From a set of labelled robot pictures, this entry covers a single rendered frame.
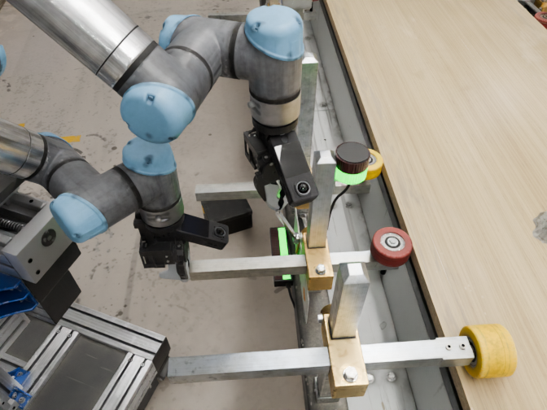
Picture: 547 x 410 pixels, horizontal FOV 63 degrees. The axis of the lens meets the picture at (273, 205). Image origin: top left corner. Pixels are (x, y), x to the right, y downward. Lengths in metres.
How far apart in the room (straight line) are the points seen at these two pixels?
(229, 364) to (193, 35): 0.47
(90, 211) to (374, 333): 0.73
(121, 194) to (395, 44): 1.13
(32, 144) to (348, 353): 0.56
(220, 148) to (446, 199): 1.68
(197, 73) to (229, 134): 2.05
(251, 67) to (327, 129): 1.04
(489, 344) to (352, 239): 0.61
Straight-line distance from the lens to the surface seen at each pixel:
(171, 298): 1.93
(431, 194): 1.05
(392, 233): 0.94
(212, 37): 0.62
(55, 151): 0.77
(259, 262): 0.92
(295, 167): 0.68
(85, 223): 0.68
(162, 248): 0.84
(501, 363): 0.78
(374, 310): 1.17
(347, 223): 1.32
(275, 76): 0.61
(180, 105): 0.52
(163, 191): 0.72
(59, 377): 1.65
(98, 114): 2.95
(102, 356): 1.63
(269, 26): 0.59
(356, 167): 0.76
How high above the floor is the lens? 1.61
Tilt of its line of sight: 47 degrees down
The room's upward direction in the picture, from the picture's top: straight up
